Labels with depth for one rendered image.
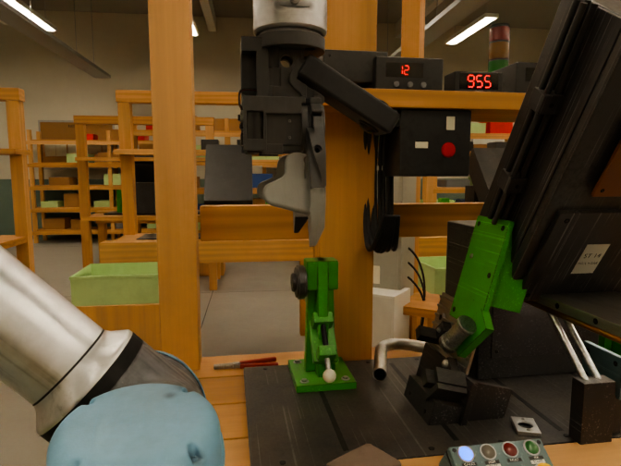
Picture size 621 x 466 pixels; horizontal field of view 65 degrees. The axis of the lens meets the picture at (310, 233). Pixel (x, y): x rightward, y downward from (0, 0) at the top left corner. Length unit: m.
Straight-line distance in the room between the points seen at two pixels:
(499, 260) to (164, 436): 0.71
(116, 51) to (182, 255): 10.34
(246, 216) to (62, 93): 10.43
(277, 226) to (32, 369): 0.88
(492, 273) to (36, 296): 0.73
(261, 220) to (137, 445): 0.96
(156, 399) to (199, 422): 0.05
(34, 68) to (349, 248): 10.90
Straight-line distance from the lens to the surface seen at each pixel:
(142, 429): 0.38
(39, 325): 0.48
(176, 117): 1.19
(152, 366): 0.49
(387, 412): 1.01
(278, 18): 0.51
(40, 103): 11.72
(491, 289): 0.95
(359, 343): 1.29
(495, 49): 1.42
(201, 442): 0.36
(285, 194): 0.47
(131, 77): 11.27
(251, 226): 1.27
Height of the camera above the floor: 1.36
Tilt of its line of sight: 7 degrees down
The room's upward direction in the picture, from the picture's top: straight up
